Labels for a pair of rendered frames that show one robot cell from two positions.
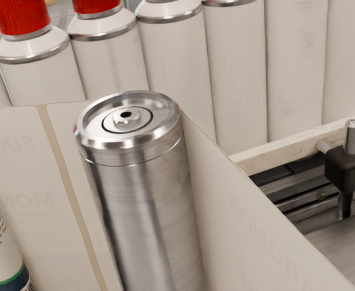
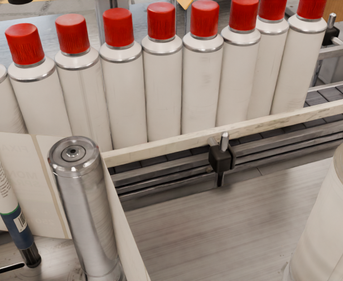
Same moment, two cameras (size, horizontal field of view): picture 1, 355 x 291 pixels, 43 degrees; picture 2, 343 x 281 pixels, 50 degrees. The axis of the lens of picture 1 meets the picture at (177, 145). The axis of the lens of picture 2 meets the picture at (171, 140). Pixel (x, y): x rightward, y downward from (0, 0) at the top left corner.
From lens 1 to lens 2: 14 cm
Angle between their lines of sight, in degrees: 9
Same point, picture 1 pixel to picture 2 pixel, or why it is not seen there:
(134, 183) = (73, 184)
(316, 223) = (203, 185)
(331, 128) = (218, 130)
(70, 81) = (53, 92)
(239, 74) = (162, 94)
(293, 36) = (197, 76)
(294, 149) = (193, 141)
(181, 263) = (96, 217)
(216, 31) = (149, 67)
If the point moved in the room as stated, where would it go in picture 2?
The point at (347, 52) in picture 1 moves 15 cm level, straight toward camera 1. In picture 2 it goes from (232, 86) to (201, 160)
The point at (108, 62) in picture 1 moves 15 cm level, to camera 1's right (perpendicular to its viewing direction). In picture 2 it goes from (78, 83) to (208, 78)
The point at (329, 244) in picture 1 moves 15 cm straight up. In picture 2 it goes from (200, 203) to (208, 108)
